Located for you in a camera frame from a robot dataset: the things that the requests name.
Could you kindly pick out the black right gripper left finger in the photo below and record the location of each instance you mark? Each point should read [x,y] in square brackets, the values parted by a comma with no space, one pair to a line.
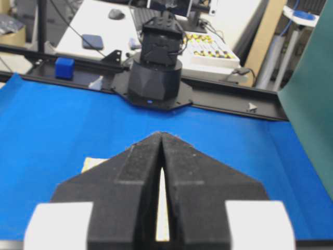
[124,192]

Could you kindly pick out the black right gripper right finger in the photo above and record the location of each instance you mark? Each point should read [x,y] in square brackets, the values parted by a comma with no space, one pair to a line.
[197,187]

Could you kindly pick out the yellow checkered towel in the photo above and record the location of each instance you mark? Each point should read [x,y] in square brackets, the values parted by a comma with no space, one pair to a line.
[162,233]

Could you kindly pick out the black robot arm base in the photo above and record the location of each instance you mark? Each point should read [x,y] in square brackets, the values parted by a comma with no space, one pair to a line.
[154,78]

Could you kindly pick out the blue table mat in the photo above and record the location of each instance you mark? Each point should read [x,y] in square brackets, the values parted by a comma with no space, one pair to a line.
[48,131]

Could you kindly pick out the blue cube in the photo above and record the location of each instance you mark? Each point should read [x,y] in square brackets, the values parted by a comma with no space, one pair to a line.
[64,68]

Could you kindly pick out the white box of markers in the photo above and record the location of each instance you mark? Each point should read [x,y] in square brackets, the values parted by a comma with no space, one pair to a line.
[208,49]

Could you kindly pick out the white desk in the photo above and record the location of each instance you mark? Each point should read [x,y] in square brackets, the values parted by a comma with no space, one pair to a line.
[235,22]

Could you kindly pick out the black monitor stand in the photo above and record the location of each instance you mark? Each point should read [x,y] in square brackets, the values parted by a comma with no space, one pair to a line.
[192,23]

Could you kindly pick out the black keyboard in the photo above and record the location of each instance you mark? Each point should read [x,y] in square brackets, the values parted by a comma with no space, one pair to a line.
[142,15]

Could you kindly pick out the grey computer mouse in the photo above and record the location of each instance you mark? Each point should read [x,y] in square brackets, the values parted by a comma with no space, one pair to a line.
[116,14]

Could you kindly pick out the black metal frame rail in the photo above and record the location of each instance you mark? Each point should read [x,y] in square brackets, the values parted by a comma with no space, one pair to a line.
[221,97]

